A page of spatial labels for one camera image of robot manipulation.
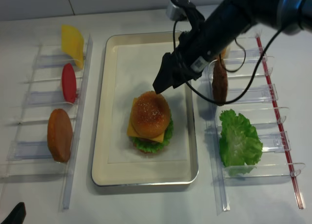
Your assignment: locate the clear acrylic rack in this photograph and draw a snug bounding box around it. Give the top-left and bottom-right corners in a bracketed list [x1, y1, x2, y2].
[0, 37, 93, 210]
[206, 35, 305, 213]

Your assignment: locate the yellow cheese slice in rack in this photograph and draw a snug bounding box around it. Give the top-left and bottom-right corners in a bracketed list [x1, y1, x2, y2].
[61, 24, 84, 69]

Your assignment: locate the green lettuce in burger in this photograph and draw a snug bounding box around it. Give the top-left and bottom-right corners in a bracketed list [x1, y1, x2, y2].
[131, 117, 174, 147]

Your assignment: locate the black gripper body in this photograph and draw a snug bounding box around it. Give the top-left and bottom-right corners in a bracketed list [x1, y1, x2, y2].
[172, 6, 235, 80]

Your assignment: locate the yellow cheese slice on burger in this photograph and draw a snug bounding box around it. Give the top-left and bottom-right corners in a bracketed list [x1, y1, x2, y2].
[127, 98, 170, 143]

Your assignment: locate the metal baking tray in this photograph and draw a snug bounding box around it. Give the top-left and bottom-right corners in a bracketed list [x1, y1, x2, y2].
[92, 32, 198, 186]

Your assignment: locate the sesame top bun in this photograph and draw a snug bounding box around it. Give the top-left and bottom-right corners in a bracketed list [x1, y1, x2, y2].
[130, 91, 171, 139]

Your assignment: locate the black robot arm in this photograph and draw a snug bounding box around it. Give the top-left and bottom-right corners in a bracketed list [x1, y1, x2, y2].
[153, 0, 312, 94]

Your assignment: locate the green lettuce leaf in rack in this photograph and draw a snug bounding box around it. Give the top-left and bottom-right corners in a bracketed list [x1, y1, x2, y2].
[219, 109, 263, 177]

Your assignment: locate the right clear acrylic rack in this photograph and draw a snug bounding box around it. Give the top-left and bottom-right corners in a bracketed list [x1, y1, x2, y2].
[206, 35, 305, 213]

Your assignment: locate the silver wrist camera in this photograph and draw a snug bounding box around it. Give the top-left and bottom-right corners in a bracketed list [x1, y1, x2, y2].
[166, 0, 195, 21]

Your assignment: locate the sesame bun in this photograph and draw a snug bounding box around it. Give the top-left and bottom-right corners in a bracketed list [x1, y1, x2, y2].
[220, 46, 231, 59]
[130, 91, 171, 139]

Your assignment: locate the red tomato slice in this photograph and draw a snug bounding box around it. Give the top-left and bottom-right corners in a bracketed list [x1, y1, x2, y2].
[61, 63, 77, 103]

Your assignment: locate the brown meat patty in rack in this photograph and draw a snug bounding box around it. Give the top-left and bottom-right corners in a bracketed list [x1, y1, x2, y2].
[212, 60, 228, 102]

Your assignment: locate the black cable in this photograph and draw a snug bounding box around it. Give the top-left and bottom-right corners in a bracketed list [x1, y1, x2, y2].
[172, 0, 285, 105]

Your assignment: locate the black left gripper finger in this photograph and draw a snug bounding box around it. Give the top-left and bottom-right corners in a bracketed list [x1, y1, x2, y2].
[153, 53, 176, 94]

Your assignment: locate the sesame bun in rack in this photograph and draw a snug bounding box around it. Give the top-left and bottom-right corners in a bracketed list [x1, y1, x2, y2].
[220, 46, 231, 59]

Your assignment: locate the black object at corner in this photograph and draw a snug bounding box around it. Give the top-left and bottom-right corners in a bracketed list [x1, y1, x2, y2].
[1, 202, 26, 224]

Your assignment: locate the left clear acrylic rack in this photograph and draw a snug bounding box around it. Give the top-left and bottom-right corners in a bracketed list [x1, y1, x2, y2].
[0, 37, 93, 210]

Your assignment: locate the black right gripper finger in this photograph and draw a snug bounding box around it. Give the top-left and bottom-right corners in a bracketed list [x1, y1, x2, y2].
[172, 75, 187, 89]

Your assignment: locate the brown bun in left rack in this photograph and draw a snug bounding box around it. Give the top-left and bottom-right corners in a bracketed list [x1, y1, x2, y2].
[47, 108, 73, 163]

